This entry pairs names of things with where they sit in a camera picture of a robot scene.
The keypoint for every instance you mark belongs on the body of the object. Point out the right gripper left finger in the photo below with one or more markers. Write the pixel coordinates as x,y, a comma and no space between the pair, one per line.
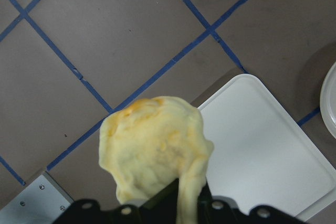
89,211

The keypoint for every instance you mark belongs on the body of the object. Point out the yellow bread roll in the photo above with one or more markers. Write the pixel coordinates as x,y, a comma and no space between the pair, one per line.
151,143

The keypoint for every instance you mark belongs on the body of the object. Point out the white round plate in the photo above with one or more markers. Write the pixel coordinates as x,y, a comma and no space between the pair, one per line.
327,100

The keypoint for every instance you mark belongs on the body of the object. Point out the white rectangular tray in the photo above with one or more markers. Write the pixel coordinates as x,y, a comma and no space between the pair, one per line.
261,155

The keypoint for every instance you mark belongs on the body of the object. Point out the aluminium frame post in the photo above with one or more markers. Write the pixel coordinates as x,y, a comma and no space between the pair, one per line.
42,201

